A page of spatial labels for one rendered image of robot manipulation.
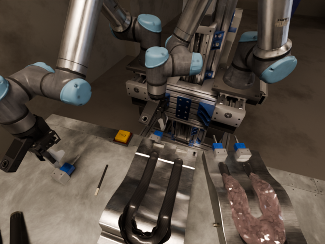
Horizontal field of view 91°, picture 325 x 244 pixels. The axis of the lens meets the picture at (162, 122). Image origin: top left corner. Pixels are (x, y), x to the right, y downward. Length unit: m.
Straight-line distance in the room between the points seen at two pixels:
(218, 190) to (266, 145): 1.56
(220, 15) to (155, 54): 0.53
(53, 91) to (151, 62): 0.28
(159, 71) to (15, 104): 0.41
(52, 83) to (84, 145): 0.48
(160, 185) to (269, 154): 1.62
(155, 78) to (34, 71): 0.35
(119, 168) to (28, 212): 0.37
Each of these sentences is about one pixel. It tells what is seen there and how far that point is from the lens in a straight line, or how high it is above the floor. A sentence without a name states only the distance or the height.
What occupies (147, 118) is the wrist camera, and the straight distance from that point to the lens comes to 0.61.
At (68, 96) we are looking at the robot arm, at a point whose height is 1.24.
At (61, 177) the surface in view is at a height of 0.85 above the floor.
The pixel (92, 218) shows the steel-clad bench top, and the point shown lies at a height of 0.80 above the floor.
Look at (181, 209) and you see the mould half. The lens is 0.62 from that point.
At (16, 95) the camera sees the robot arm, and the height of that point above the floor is 1.23.
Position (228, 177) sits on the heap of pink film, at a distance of 0.73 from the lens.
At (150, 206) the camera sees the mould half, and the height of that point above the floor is 0.92.
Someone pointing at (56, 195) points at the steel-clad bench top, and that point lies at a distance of 0.85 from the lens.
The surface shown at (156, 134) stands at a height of 0.84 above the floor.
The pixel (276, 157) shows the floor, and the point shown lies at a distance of 2.14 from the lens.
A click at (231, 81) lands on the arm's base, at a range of 0.87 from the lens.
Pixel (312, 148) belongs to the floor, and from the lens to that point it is 2.49.
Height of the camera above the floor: 1.50
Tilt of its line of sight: 47 degrees down
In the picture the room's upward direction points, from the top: 1 degrees clockwise
